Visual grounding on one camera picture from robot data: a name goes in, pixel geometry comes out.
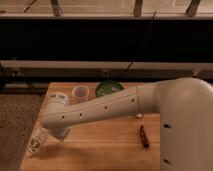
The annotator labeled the white plastic bottle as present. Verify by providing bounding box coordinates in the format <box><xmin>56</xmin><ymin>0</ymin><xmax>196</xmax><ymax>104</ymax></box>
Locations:
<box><xmin>27</xmin><ymin>127</ymin><xmax>48</xmax><ymax>157</ymax></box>

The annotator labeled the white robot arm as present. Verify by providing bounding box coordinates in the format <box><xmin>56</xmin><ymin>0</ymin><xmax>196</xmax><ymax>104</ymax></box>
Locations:
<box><xmin>40</xmin><ymin>78</ymin><xmax>213</xmax><ymax>171</ymax></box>

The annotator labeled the green bowl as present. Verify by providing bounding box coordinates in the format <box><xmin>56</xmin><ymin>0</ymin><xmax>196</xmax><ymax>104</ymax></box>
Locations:
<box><xmin>95</xmin><ymin>80</ymin><xmax>124</xmax><ymax>97</ymax></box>

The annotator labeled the translucent plastic cup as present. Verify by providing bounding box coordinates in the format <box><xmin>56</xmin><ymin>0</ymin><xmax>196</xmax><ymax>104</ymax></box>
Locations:
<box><xmin>72</xmin><ymin>85</ymin><xmax>89</xmax><ymax>103</ymax></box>

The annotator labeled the white sponge block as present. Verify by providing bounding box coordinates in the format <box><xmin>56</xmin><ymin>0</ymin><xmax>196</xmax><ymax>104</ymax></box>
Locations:
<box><xmin>136</xmin><ymin>113</ymin><xmax>143</xmax><ymax>118</ymax></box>

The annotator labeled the wooden table board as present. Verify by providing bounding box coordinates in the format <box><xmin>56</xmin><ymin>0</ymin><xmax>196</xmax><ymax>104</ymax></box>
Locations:
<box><xmin>21</xmin><ymin>87</ymin><xmax>160</xmax><ymax>171</ymax></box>

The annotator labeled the dark red pocket knife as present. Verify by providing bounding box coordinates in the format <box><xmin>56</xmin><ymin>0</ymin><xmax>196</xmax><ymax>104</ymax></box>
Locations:
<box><xmin>139</xmin><ymin>125</ymin><xmax>150</xmax><ymax>149</ymax></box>

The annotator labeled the black cable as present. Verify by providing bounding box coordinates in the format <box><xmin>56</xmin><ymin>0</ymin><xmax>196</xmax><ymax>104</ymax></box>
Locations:
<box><xmin>118</xmin><ymin>10</ymin><xmax>158</xmax><ymax>80</ymax></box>

